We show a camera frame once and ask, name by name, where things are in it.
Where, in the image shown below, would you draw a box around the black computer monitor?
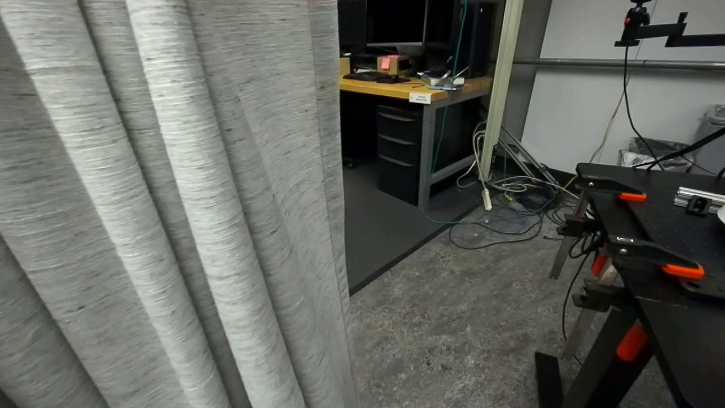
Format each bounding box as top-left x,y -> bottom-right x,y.
362,0 -> 430,54
335,0 -> 369,54

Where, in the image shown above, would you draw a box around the black slanted rod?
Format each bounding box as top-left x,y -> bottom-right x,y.
642,121 -> 725,173

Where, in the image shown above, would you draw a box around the grey metal tripod legs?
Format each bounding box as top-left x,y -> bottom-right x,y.
495,128 -> 581,200

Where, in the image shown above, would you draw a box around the white cable bundle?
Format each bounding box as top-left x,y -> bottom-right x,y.
464,121 -> 490,186

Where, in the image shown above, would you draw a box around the small black camera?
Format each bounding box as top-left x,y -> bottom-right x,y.
623,0 -> 652,33

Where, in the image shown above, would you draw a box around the black camera cable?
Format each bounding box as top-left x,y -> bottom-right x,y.
619,43 -> 667,154

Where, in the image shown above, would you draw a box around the small pink box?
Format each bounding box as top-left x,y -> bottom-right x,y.
377,53 -> 403,76

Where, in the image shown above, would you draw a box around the light grey curtain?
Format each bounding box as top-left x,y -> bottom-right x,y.
0,0 -> 361,408

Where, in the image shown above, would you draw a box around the black work table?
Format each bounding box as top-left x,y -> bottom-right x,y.
532,161 -> 725,408

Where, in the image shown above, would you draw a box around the small black gadget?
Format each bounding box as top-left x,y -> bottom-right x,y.
685,196 -> 711,219

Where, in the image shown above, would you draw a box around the thin light grey cable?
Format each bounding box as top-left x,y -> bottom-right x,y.
587,89 -> 629,166

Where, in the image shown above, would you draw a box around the orange clamp handle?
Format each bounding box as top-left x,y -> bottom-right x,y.
590,253 -> 612,279
613,324 -> 652,365

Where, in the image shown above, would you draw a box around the silver clamp bar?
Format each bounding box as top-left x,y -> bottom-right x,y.
548,188 -> 592,281

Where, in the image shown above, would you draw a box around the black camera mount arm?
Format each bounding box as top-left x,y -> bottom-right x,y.
612,10 -> 725,50

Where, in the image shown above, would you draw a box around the tangled floor cable pile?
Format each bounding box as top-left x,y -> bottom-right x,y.
446,169 -> 584,253

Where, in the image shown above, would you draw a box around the black keyboard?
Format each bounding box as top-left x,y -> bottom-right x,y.
342,68 -> 413,86

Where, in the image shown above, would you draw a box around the wooden top office desk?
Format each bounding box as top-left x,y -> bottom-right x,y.
338,68 -> 495,216

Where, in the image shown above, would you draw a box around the grey metal frame post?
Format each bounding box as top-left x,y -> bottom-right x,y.
502,0 -> 555,145

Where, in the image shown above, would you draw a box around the white and teal item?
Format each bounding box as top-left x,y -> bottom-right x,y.
673,185 -> 725,219

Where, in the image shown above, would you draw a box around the black drawer cabinet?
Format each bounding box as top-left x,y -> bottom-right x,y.
373,100 -> 427,208

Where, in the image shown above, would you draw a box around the beige slanted pole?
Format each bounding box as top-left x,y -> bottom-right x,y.
476,0 -> 527,188

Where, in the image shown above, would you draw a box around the horizontal metal wall rail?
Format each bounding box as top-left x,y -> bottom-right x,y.
512,57 -> 725,76

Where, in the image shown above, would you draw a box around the orange handled clamp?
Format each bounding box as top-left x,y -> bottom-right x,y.
573,176 -> 650,208
602,234 -> 709,287

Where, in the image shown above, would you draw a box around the dark grey floor mat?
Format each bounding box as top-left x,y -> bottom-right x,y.
340,154 -> 485,297

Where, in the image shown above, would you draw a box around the teal hanging cable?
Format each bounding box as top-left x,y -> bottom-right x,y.
430,0 -> 471,223

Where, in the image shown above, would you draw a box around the black hanging table cable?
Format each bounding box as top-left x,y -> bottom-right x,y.
559,234 -> 600,342

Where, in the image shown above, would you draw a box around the black computer tower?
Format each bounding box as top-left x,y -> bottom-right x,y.
464,0 -> 505,79

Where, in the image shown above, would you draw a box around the white flat box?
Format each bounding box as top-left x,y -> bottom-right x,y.
616,145 -> 698,173

